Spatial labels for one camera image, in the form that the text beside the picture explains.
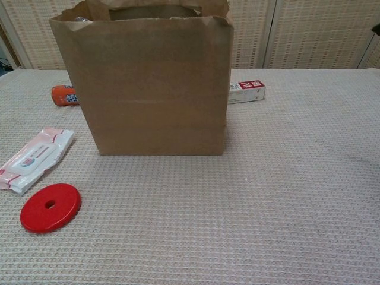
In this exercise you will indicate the brown paper bag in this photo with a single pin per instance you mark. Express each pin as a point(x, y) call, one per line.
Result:
point(148, 89)

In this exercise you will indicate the beige woven tablecloth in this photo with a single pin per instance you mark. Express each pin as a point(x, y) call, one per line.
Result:
point(237, 193)

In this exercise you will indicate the white red long box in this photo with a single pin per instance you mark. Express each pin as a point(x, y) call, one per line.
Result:
point(249, 93)

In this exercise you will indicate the orange roll pack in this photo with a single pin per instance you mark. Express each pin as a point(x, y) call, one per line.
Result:
point(60, 95)

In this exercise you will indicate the red round disc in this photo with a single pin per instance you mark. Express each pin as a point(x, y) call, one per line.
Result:
point(62, 213)

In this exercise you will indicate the pink wet wipes pack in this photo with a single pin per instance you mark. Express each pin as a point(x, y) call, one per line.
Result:
point(32, 157)

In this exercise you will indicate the woven folding screen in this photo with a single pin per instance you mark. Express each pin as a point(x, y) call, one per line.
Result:
point(311, 35)

